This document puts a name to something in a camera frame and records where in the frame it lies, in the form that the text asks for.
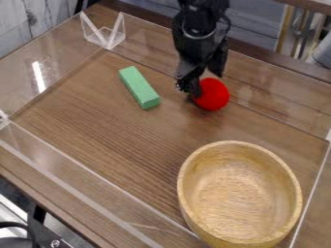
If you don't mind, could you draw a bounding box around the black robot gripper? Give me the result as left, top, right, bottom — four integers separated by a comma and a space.
173, 34, 228, 98

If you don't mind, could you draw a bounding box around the red toy strawberry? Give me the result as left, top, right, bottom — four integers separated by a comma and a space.
192, 77, 229, 111

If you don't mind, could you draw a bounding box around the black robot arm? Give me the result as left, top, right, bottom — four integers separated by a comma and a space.
172, 0, 231, 98

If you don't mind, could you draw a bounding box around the green rectangular block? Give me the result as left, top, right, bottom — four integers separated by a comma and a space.
119, 66, 160, 109

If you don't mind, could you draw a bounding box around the round wooden bowl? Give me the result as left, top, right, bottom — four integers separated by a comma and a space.
177, 140, 303, 248

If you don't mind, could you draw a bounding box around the gold metal chair frame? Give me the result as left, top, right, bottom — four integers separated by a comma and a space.
275, 4, 328, 61

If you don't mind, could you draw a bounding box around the clear acrylic tray enclosure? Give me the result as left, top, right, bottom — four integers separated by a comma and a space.
0, 5, 331, 248

